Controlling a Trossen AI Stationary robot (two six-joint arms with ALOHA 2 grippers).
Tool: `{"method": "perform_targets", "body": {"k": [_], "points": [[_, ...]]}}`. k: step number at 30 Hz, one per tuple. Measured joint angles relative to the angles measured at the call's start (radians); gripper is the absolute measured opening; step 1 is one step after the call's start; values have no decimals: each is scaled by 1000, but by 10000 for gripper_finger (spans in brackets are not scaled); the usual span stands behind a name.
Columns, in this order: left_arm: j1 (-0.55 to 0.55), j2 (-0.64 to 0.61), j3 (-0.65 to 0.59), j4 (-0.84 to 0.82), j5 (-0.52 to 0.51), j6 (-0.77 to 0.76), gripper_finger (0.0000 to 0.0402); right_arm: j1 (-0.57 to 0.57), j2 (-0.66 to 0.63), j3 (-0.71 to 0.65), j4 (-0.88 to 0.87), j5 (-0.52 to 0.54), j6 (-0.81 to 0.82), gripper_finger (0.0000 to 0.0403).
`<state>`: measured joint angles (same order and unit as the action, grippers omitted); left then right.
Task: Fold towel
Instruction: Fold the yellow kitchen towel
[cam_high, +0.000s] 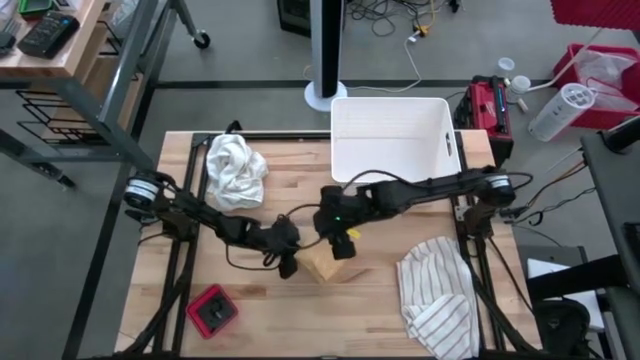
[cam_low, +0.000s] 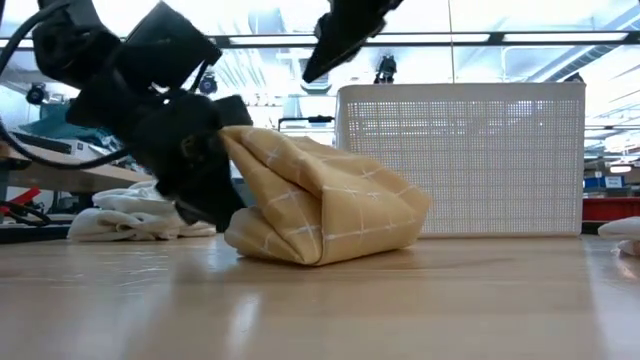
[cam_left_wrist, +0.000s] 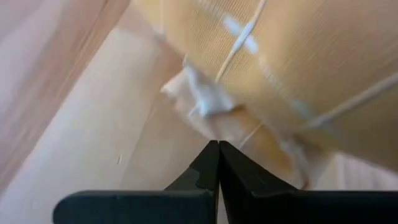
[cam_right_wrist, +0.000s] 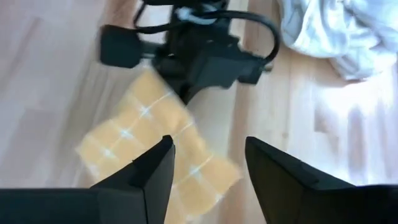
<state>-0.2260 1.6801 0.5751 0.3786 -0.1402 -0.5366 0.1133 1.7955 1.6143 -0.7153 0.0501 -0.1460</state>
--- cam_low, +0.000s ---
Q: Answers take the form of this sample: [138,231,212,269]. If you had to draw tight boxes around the black overhead camera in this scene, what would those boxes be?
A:
[372,54,400,85]

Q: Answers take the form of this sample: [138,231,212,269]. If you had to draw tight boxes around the blue grey fabric cover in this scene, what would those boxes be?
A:
[22,102,131,151]

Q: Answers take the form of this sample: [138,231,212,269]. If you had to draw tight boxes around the black ceiling spotlight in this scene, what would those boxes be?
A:
[197,72,220,97]
[24,82,49,106]

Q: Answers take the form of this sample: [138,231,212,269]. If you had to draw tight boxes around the white striped towel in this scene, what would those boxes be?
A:
[597,215,640,257]

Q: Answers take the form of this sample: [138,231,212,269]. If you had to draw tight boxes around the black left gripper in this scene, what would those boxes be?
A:
[64,64,254,234]

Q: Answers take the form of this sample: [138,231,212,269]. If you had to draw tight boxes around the silver ventilation duct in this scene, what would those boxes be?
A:
[294,47,346,96]

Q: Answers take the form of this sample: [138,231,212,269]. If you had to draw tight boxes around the wooden workbench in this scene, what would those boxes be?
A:
[0,142,154,195]

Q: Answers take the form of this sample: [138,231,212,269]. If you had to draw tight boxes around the orange towel with white grid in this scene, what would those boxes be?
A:
[219,124,432,267]

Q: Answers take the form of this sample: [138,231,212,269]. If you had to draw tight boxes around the thin grey hanging cable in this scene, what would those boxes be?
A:
[446,0,455,84]

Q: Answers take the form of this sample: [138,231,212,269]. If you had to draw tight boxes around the shelf with blue boxes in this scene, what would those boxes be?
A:
[582,169,640,199]

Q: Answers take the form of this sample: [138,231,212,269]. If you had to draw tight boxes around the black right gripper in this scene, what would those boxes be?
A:
[302,0,404,84]

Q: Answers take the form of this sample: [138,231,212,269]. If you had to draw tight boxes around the white terry towel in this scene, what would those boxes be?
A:
[67,179,217,242]

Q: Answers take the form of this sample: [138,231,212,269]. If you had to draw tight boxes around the white perforated plastic basket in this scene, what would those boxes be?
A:
[335,82,586,239]

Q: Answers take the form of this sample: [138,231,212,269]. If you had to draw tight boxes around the black cable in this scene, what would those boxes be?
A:
[0,0,129,171]

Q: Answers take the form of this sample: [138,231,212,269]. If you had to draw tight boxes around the red black tool case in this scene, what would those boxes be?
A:
[582,197,640,222]

